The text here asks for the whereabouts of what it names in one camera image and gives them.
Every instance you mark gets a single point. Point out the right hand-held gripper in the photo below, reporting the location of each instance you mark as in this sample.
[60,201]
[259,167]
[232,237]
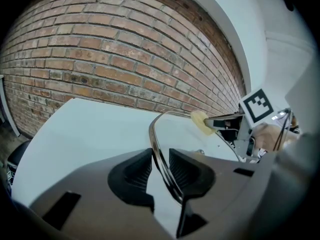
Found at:
[257,109]

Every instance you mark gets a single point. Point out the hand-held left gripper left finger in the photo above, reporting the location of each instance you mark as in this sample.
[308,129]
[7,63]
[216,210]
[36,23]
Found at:
[100,196]

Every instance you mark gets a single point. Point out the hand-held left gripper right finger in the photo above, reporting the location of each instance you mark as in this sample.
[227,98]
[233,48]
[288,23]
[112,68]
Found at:
[225,196]

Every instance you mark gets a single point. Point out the yellow sponge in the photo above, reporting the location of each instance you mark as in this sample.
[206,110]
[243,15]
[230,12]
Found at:
[200,120]

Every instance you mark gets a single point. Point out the person's right hand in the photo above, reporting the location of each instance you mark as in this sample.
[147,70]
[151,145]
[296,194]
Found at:
[270,137]

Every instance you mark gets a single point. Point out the white table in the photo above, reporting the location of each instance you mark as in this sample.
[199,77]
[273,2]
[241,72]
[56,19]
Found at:
[87,134]

